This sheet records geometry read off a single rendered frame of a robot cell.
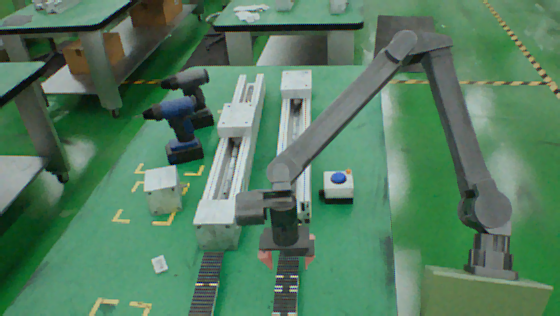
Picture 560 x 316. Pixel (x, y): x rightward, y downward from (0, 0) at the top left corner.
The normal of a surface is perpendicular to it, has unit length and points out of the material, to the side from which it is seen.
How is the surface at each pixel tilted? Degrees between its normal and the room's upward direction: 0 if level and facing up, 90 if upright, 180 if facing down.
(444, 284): 90
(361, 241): 0
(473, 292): 90
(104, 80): 90
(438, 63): 57
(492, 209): 46
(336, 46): 90
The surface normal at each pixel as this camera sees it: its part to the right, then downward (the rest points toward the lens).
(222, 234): -0.04, 0.57
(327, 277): -0.07, -0.82
